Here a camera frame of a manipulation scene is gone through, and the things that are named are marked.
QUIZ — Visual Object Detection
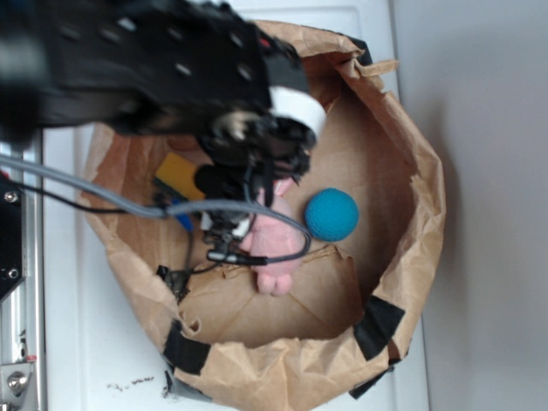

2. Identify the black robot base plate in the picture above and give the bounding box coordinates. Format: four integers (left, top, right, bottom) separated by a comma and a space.
0, 172, 23, 301

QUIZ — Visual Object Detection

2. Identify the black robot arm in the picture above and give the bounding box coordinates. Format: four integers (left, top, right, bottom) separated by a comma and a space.
1, 1, 324, 198

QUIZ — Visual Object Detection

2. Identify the brown paper bag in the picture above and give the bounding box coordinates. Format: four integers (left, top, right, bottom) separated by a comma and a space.
88, 21, 446, 410

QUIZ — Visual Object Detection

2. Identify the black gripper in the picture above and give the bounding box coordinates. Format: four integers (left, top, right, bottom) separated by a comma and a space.
194, 111, 317, 206

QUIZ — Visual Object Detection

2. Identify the pink plush bunny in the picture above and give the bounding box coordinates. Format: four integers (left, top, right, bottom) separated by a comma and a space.
240, 178, 304, 296

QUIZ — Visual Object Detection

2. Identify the aluminium rail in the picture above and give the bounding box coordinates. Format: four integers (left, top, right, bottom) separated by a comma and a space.
0, 140, 48, 411

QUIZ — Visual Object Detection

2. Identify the yellow green sponge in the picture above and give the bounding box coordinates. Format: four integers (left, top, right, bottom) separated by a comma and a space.
153, 152, 206, 202

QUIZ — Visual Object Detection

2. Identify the grey braided cable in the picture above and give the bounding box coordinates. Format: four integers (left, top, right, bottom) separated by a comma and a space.
0, 153, 313, 269

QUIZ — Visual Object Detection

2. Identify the blue textured ball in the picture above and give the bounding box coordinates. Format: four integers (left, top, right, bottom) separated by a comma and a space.
305, 188, 360, 242

